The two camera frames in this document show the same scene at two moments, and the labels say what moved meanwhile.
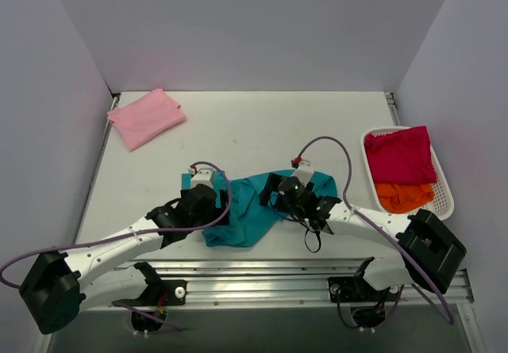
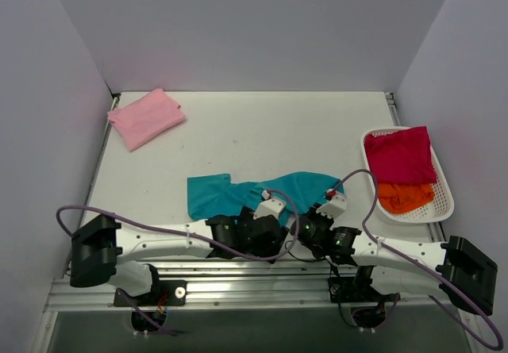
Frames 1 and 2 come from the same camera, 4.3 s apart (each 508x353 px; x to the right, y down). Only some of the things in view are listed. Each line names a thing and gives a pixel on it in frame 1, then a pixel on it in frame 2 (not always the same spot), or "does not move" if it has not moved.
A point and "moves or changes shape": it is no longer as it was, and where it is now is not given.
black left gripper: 222,204 -> 272,238
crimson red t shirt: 402,156 does not move
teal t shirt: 248,218 moves or changes shape
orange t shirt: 405,197 does not move
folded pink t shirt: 145,118 does not move
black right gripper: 272,189 -> 301,230
